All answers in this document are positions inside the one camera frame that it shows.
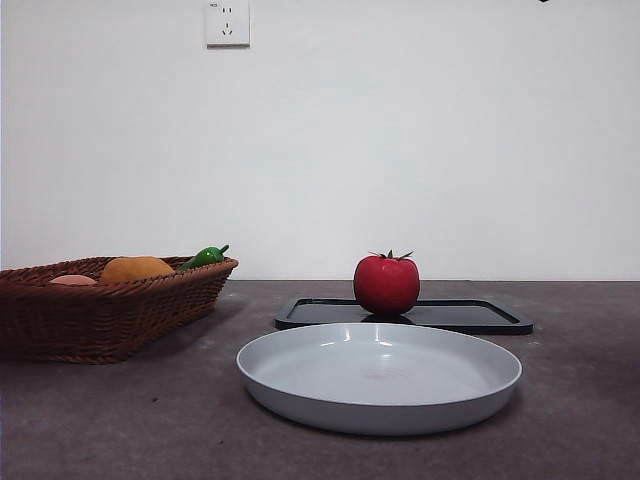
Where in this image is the black rectangular tray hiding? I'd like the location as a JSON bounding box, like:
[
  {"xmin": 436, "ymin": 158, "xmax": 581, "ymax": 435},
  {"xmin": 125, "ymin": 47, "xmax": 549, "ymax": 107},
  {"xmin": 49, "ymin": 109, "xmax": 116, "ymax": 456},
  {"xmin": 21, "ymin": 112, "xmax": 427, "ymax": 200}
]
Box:
[{"xmin": 273, "ymin": 296, "xmax": 534, "ymax": 336}]

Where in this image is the brown wicker basket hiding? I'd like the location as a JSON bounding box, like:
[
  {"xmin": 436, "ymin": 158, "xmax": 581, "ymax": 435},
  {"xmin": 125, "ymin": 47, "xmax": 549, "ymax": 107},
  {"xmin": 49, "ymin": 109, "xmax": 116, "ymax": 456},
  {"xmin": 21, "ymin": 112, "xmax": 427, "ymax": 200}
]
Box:
[{"xmin": 0, "ymin": 255, "xmax": 239, "ymax": 365}]

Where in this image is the green pepper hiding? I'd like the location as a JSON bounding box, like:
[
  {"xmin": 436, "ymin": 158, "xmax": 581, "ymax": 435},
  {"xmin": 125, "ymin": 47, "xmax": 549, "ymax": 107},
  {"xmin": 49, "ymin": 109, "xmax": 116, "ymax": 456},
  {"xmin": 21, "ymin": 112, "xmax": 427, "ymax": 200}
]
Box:
[{"xmin": 175, "ymin": 244, "xmax": 230, "ymax": 272}]

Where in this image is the orange-yellow round fruit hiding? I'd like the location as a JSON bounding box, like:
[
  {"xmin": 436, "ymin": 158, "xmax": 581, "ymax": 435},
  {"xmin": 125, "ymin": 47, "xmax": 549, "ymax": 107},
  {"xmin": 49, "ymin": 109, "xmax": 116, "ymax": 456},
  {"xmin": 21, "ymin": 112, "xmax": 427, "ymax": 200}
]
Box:
[{"xmin": 99, "ymin": 255, "xmax": 177, "ymax": 285}]

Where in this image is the grey round plate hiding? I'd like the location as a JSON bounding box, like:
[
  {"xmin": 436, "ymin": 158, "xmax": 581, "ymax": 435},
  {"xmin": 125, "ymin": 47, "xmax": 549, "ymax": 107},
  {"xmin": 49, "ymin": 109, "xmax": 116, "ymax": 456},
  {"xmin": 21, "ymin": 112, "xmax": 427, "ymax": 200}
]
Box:
[{"xmin": 235, "ymin": 322, "xmax": 523, "ymax": 437}]

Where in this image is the white wall socket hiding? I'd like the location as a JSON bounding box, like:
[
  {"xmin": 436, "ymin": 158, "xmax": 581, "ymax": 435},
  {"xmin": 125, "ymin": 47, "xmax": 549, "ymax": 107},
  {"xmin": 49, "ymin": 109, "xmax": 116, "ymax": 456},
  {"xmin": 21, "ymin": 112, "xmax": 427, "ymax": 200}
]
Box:
[{"xmin": 205, "ymin": 0, "xmax": 251, "ymax": 50}]

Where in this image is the red tomato with green stem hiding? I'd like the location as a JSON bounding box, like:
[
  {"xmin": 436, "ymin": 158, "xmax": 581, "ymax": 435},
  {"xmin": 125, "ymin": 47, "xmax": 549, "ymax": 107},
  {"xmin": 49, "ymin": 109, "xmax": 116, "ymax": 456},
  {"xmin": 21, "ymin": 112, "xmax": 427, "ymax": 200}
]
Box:
[{"xmin": 353, "ymin": 248, "xmax": 422, "ymax": 317}]

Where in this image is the pale pink round fruit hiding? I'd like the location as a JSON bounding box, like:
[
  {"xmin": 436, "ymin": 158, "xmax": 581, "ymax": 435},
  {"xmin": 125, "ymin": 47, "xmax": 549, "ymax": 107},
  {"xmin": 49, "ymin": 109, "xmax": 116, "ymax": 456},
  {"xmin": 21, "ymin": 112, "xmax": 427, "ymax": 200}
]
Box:
[{"xmin": 48, "ymin": 274, "xmax": 97, "ymax": 287}]

